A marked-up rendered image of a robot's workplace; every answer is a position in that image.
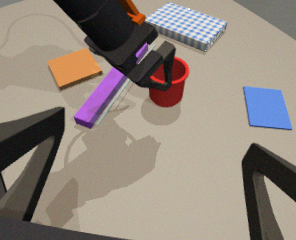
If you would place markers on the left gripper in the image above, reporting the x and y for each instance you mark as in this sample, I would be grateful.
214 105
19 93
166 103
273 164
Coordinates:
119 36

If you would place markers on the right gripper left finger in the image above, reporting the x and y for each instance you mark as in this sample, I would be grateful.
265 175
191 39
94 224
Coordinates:
18 137

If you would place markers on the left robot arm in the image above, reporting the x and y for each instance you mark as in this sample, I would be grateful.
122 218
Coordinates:
77 10

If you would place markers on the dark red cup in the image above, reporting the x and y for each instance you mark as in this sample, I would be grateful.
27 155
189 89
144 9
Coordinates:
175 93

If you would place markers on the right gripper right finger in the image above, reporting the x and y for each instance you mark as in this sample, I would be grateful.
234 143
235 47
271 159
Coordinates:
257 162

